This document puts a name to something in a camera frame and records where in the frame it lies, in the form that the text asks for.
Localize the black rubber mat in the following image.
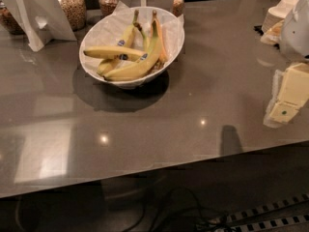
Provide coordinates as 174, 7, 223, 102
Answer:
254, 25, 264, 35

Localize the left white folded sign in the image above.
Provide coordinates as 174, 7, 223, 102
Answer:
3, 0, 76, 52

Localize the middle glass jar of nuts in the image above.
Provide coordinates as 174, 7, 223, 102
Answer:
98, 0, 118, 16

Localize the white bowl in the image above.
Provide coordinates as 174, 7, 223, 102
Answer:
78, 6, 186, 90

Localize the large glass jar of nuts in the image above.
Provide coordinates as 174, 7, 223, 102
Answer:
58, 0, 86, 31

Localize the white paper bowl liner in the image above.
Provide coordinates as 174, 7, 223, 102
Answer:
80, 1, 185, 82

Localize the black floor cable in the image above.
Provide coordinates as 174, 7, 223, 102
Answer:
122, 186, 233, 232

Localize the orange ripe banana at right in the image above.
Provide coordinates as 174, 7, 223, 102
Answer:
152, 10, 168, 63

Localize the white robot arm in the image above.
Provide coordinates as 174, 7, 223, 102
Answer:
263, 0, 309, 128

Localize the back yellow banana with sticker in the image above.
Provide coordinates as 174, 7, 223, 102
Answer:
97, 10, 139, 76

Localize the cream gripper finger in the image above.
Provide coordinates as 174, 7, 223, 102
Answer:
264, 101, 299, 128

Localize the right glass jar behind sign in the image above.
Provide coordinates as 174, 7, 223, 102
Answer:
172, 0, 184, 16

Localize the left edge glass jar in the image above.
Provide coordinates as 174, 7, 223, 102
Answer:
0, 0, 24, 35

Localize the top horizontal yellow banana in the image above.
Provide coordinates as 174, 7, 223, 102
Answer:
82, 45, 146, 61

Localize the black white striped floor strip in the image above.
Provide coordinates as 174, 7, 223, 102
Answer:
211, 193, 309, 232

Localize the large front yellow banana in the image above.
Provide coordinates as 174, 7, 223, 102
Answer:
103, 23, 161, 81

